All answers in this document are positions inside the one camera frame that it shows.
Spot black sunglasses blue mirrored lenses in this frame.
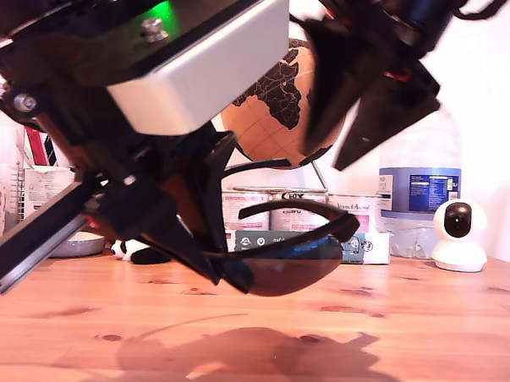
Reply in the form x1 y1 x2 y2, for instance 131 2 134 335
155 152 364 301

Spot tin can pink label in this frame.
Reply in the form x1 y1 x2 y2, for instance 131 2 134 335
222 189 271 232

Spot panda plush toy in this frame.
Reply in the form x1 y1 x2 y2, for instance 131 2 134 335
110 239 173 267

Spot shallow grey bowl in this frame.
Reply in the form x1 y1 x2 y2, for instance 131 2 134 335
48 228 106 259

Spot cork globe on metal stand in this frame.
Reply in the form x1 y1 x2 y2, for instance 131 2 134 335
217 35 351 199

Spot large clear water bottle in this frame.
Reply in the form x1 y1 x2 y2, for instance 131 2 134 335
375 105 466 261

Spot tin can black logo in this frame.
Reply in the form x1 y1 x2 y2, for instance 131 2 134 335
268 191 327 234

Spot tin can script label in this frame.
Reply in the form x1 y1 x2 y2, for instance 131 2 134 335
324 194 383 236

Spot white printed carton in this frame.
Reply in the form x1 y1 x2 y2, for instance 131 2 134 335
23 166 77 218

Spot cardboard tray dark green print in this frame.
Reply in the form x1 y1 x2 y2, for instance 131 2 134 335
226 227 392 265

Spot red and white pack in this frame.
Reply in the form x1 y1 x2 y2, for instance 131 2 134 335
22 125 52 166

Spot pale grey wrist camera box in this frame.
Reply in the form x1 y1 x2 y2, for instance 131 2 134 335
0 0 292 142

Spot metal wire holder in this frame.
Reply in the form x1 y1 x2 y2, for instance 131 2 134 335
12 163 29 228

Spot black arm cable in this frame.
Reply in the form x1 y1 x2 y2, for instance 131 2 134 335
0 90 47 131
451 0 510 22

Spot small white round camera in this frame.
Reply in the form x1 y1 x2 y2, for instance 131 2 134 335
430 197 491 274

